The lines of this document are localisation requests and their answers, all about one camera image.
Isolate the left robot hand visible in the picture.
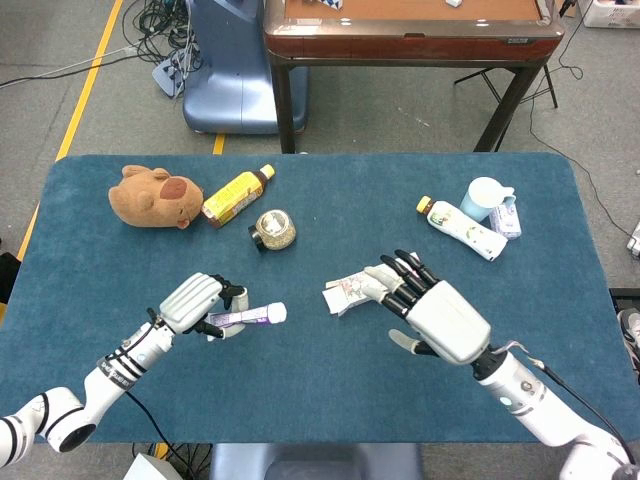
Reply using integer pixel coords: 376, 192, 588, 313
158, 272, 250, 343

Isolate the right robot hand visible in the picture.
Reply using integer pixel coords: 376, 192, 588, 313
363, 249, 492, 365

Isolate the purple toothpaste tube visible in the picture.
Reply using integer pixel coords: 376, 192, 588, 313
207, 303, 274, 332

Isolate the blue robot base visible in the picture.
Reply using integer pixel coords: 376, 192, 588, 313
182, 0, 310, 135

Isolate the white floral bottle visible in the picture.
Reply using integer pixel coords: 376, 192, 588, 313
416, 195, 509, 262

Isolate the floral toothpaste carton box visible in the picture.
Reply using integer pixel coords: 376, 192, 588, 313
322, 272, 396, 317

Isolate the glass grain jar black lid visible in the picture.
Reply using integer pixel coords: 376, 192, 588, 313
247, 209, 297, 254

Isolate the brown capybara plush toy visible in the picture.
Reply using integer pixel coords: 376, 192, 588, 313
108, 165, 205, 230

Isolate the yellow label tea bottle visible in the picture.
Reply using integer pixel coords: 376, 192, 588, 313
201, 164, 276, 230

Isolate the small purple white packet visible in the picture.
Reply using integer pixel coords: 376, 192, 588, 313
488, 195, 523, 240

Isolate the light blue plastic mug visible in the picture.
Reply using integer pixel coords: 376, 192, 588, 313
459, 176, 516, 223

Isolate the blue table cloth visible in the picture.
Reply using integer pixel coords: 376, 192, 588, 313
0, 152, 640, 445

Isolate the grey sneaker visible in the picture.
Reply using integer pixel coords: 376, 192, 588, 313
617, 308, 640, 371

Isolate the blue robot torso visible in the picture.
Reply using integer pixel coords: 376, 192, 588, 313
209, 442, 424, 480

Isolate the grey power strip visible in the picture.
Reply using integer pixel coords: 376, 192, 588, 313
151, 47, 201, 99

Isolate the wooden mahjong table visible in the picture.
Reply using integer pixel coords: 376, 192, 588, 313
263, 0, 566, 154

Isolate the white storage box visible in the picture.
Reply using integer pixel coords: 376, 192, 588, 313
582, 0, 640, 29

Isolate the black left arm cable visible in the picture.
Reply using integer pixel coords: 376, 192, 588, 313
124, 389, 201, 480

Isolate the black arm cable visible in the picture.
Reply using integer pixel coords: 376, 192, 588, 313
124, 389, 201, 480
504, 341, 629, 454

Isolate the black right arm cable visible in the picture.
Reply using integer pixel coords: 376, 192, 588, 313
504, 341, 629, 454

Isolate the long black floor cable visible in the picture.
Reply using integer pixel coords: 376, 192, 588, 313
529, 0, 640, 241

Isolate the floor cable bundle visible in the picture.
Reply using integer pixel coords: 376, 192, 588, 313
119, 0, 201, 71

